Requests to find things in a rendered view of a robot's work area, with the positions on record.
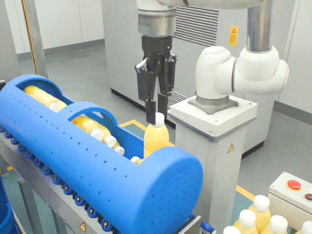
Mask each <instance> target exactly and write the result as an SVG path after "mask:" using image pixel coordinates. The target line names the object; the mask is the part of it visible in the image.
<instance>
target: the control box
mask: <svg viewBox="0 0 312 234"><path fill-rule="evenodd" d="M289 180H296V181H298V182H299V183H300V184H301V187H300V188H299V189H295V188H291V187H290V186H288V184H287V182H288V181H289ZM308 193H310V194H312V184H311V183H309V182H306V181H304V180H302V179H300V178H298V177H295V176H293V175H291V174H289V173H287V172H283V173H282V174H281V175H280V176H279V177H278V178H277V179H276V180H275V181H274V182H273V183H272V185H271V186H270V187H269V190H268V194H267V198H268V199H269V201H270V204H269V210H270V213H271V216H274V215H279V216H282V217H284V218H285V219H286V220H287V223H288V225H289V226H290V227H292V228H294V229H296V230H297V231H299V230H301V228H302V227H303V224H304V222H306V221H312V201H310V200H308V199H306V198H305V195H306V194H308Z"/></svg>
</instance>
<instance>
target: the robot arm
mask: <svg viewBox="0 0 312 234"><path fill-rule="evenodd" d="M136 1H137V14H138V31H139V32H140V33H141V34H142V35H141V39H142V50H143V52H144V56H143V61H142V62H141V63H140V64H139V65H138V64H135V66H134V68H135V70H136V74H137V86H138V98H139V100H142V101H144V102H145V111H146V121H147V122H148V123H150V124H152V125H155V124H156V101H155V100H153V99H154V92H155V85H156V77H157V76H158V81H159V87H160V93H158V94H157V96H158V113H162V114H163V115H164V119H166V118H167V105H168V96H171V93H170V91H173V90H174V81H175V68H176V61H177V55H173V54H170V51H171V49H172V38H173V35H172V34H173V33H174V32H175V31H176V12H177V11H176V7H178V6H195V7H200V8H206V9H216V10H241V9H247V46H246V47H245V48H244V49H243V50H242V51H241V52H240V57H239V58H235V57H232V56H231V53H230V51H229V50H227V49H226V48H224V47H222V46H213V47H208V48H206V49H204V50H203V51H202V53H201V55H200V57H199V59H198V61H197V65H196V73H195V83H196V91H195V95H196V98H193V99H189V100H188V104H190V105H193V106H195V107H197V108H198V109H200V110H202V111H204V112H205V113H206V114H208V115H213V114H214V113H216V112H219V111H222V110H225V109H228V108H231V107H235V106H238V105H239V103H238V102H237V101H234V100H232V99H230V98H229V93H232V92H235V93H241V94H248V95H269V94H274V93H277V92H280V91H281V90H283V89H285V87H286V83H287V79H288V74H289V67H288V65H287V63H286V62H285V61H283V60H280V59H279V54H278V51H277V50H276V49H275V47H274V46H272V42H273V27H274V17H275V6H276V0H136ZM169 85H170V86H169Z"/></svg>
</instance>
